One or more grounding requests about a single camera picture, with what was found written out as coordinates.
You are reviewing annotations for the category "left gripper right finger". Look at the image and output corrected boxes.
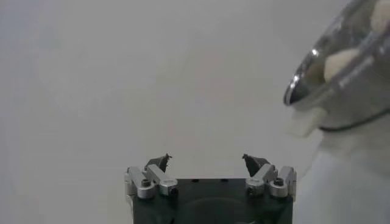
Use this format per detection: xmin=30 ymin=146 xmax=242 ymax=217
xmin=242 ymin=153 xmax=298 ymax=199

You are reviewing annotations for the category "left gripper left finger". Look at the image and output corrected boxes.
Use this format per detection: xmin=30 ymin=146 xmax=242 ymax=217
xmin=124 ymin=153 xmax=179 ymax=200

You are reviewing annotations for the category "white steamed baozi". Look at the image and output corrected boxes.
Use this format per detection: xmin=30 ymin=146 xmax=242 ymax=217
xmin=322 ymin=48 xmax=360 ymax=83

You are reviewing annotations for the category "stainless steel steamer basket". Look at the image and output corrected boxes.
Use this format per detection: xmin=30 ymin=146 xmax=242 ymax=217
xmin=283 ymin=0 xmax=390 ymax=131

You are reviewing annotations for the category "white electric cooker pot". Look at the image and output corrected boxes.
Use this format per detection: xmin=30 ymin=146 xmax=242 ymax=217
xmin=288 ymin=106 xmax=390 ymax=224

